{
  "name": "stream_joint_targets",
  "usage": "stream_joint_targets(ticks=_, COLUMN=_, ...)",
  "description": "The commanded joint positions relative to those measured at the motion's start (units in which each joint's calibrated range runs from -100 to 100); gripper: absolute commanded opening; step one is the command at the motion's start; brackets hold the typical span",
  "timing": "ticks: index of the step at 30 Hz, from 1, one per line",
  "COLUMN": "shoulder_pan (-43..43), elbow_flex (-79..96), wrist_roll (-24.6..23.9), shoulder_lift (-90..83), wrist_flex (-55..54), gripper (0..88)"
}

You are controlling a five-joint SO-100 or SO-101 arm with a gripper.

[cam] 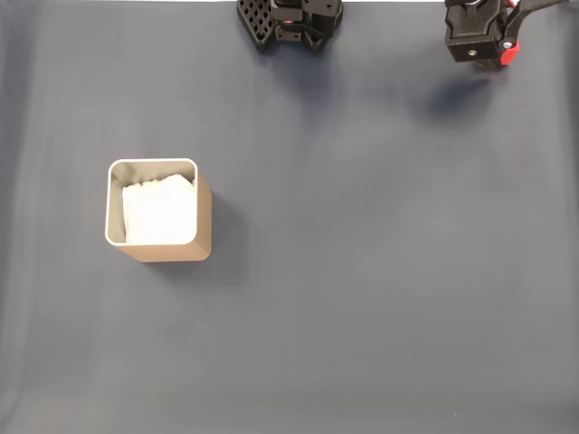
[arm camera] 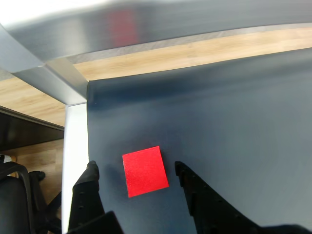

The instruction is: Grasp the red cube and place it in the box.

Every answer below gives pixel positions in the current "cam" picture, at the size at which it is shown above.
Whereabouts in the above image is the dark grey mat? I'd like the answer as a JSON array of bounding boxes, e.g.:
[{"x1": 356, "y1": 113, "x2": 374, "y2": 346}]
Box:
[{"x1": 0, "y1": 2, "x2": 579, "y2": 434}]

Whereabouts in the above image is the red cube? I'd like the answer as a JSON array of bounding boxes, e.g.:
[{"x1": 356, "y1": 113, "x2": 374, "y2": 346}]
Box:
[{"x1": 473, "y1": 38, "x2": 522, "y2": 73}]

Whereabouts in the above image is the white tissue paper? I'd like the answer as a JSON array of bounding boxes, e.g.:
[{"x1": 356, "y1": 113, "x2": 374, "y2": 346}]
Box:
[{"x1": 121, "y1": 175, "x2": 196, "y2": 245}]

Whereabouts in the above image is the tan square box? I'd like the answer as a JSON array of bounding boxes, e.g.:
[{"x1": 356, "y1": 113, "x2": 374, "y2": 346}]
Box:
[{"x1": 104, "y1": 157, "x2": 214, "y2": 264}]

